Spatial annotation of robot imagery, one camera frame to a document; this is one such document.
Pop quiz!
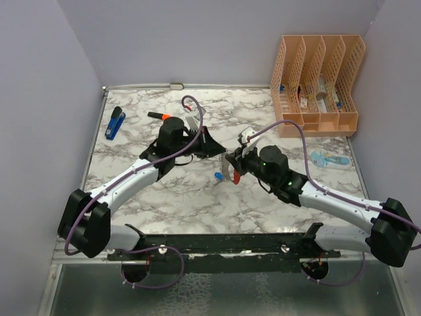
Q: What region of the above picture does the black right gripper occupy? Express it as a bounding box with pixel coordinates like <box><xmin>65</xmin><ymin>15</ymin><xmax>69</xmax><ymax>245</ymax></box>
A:
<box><xmin>225</xmin><ymin>143</ymin><xmax>276</xmax><ymax>188</ymax></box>

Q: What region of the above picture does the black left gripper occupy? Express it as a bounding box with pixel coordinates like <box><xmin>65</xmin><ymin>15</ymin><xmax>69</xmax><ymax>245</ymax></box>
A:
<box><xmin>173</xmin><ymin>126</ymin><xmax>226</xmax><ymax>159</ymax></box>

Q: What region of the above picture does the blue key tag with key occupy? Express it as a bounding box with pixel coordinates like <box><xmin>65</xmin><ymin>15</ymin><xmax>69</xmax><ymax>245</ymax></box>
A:
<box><xmin>214</xmin><ymin>172</ymin><xmax>225</xmax><ymax>182</ymax></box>

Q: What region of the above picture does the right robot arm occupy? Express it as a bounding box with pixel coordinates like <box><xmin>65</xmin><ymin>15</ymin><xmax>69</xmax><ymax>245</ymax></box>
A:
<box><xmin>226</xmin><ymin>145</ymin><xmax>416</xmax><ymax>267</ymax></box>

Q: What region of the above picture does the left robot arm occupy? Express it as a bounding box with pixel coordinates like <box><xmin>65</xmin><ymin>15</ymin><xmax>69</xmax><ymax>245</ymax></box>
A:
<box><xmin>58</xmin><ymin>117</ymin><xmax>226</xmax><ymax>260</ymax></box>

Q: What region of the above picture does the light blue packaged item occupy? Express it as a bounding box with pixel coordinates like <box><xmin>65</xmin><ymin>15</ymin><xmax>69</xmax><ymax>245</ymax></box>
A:
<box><xmin>310</xmin><ymin>151</ymin><xmax>352</xmax><ymax>170</ymax></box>

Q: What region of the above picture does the black orange highlighter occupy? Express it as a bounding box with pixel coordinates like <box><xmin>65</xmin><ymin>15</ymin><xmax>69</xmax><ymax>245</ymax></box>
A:
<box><xmin>147</xmin><ymin>112</ymin><xmax>171</xmax><ymax>120</ymax></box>

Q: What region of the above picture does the peach plastic desk organizer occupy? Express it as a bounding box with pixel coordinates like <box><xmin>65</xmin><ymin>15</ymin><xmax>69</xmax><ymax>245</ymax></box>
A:
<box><xmin>270</xmin><ymin>35</ymin><xmax>365</xmax><ymax>138</ymax></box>

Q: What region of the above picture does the blue black stapler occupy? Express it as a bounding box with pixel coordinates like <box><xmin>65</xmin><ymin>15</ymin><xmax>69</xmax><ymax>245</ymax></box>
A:
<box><xmin>105</xmin><ymin>106</ymin><xmax>126</xmax><ymax>140</ymax></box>

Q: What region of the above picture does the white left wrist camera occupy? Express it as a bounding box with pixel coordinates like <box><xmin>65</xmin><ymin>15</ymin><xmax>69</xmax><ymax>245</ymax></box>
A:
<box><xmin>184</xmin><ymin>106</ymin><xmax>206</xmax><ymax>131</ymax></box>

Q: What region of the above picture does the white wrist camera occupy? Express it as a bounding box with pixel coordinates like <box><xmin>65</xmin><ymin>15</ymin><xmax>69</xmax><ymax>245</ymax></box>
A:
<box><xmin>238</xmin><ymin>126</ymin><xmax>260</xmax><ymax>157</ymax></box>
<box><xmin>184</xmin><ymin>106</ymin><xmax>206</xmax><ymax>131</ymax></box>

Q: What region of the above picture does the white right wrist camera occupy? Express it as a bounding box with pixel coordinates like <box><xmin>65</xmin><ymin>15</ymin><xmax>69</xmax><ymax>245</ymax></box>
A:
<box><xmin>238</xmin><ymin>126</ymin><xmax>260</xmax><ymax>157</ymax></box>

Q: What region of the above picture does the white wall clip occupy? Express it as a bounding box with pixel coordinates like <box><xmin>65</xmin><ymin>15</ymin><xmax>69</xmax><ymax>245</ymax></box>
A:
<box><xmin>169</xmin><ymin>82</ymin><xmax>184</xmax><ymax>90</ymax></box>

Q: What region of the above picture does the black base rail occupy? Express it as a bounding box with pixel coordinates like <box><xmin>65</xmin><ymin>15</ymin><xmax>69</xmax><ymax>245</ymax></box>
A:
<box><xmin>107</xmin><ymin>233</ymin><xmax>340</xmax><ymax>274</ymax></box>

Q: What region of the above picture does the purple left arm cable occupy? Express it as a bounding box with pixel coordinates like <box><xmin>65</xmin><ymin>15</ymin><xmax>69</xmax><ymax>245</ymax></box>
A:
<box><xmin>64</xmin><ymin>95</ymin><xmax>204</xmax><ymax>290</ymax></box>

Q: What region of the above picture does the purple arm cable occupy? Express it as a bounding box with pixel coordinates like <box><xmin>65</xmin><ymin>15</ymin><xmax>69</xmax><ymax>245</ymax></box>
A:
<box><xmin>248</xmin><ymin>120</ymin><xmax>421</xmax><ymax>286</ymax></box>
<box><xmin>64</xmin><ymin>95</ymin><xmax>204</xmax><ymax>290</ymax></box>

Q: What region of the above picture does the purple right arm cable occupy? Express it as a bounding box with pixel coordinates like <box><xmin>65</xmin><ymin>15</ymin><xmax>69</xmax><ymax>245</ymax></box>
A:
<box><xmin>248</xmin><ymin>120</ymin><xmax>421</xmax><ymax>286</ymax></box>

